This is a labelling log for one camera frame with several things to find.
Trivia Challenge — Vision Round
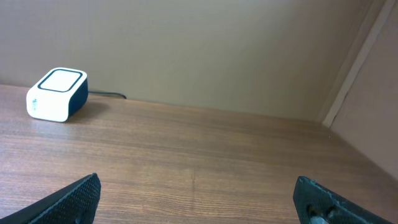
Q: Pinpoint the black scanner cable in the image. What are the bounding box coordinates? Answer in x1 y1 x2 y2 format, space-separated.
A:
88 90 127 100

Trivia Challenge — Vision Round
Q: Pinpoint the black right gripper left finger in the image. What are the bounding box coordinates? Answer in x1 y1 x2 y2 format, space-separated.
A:
1 173 101 224

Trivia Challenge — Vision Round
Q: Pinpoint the white barcode scanner box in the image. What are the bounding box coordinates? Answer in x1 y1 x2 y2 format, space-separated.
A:
26 67 88 123

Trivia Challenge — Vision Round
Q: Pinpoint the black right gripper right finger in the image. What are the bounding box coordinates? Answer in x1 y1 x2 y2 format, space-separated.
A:
293 176 391 224

